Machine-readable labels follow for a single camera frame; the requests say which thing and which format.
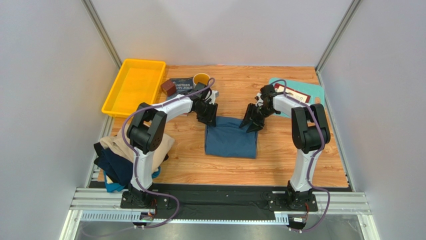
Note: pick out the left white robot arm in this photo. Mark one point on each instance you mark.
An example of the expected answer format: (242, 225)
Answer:
(147, 126)

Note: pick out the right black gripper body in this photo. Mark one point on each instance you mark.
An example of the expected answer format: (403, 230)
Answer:
(257, 115)

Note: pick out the brown wooden cube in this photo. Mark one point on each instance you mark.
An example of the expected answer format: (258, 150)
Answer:
(168, 87)

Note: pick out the yellow plastic bin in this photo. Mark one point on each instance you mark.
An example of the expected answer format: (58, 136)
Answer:
(138, 81)

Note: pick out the blue paperback book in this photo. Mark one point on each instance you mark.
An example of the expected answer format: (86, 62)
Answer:
(183, 85)

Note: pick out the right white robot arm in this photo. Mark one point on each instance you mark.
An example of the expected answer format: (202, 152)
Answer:
(309, 130)

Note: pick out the black mounting base plate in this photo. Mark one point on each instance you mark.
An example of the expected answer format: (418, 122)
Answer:
(216, 202)

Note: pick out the aluminium frame rail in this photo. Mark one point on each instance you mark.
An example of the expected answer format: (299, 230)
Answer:
(341, 215)

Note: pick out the teal cutting board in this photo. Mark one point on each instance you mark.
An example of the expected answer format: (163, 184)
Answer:
(316, 92)

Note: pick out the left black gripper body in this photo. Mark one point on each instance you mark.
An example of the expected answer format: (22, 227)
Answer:
(206, 112)

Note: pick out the red paperback book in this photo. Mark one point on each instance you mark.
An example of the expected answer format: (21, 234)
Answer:
(302, 97)

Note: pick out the white mug yellow inside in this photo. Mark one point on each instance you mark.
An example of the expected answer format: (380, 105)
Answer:
(201, 78)

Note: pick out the blue t-shirt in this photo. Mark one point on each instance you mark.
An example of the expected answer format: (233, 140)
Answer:
(228, 140)

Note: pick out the beige t-shirt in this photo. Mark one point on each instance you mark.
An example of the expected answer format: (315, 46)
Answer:
(117, 145)

